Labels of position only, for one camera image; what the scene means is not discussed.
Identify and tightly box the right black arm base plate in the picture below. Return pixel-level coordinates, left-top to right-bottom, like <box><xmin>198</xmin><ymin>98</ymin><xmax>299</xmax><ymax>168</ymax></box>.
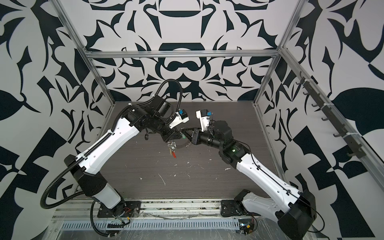
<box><xmin>220</xmin><ymin>200</ymin><xmax>261</xmax><ymax>218</ymax></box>

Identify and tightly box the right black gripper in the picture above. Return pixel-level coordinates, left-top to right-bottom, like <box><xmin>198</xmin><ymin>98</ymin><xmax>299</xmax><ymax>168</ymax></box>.
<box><xmin>183</xmin><ymin>127</ymin><xmax>227</xmax><ymax>152</ymax></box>

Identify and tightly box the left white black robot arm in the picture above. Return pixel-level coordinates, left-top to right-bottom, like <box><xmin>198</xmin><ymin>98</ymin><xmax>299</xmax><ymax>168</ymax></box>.
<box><xmin>65</xmin><ymin>96</ymin><xmax>189</xmax><ymax>211</ymax></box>

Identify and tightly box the white slotted cable duct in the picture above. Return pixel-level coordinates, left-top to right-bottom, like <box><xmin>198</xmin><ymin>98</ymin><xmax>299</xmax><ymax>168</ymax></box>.
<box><xmin>61</xmin><ymin>219</ymin><xmax>240</xmax><ymax>231</ymax></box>

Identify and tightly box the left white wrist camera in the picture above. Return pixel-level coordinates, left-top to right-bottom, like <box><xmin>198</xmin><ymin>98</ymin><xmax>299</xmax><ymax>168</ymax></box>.
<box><xmin>169</xmin><ymin>110</ymin><xmax>189</xmax><ymax>129</ymax></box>

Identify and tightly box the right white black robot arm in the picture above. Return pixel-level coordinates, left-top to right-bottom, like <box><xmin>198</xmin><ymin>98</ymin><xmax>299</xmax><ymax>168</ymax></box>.
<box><xmin>181</xmin><ymin>121</ymin><xmax>317</xmax><ymax>240</ymax></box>

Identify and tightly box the black wall hook rail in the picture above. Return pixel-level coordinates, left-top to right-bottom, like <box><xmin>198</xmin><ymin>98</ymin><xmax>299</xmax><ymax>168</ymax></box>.
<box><xmin>297</xmin><ymin>71</ymin><xmax>367</xmax><ymax>159</ymax></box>

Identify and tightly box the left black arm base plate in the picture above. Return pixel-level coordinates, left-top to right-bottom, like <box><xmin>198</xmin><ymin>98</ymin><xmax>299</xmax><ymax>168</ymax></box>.
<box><xmin>97</xmin><ymin>201</ymin><xmax>142</xmax><ymax>218</ymax></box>

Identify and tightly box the small green circuit board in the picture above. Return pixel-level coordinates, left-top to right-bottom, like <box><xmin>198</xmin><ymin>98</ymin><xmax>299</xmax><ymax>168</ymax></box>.
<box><xmin>238</xmin><ymin>218</ymin><xmax>258</xmax><ymax>235</ymax></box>

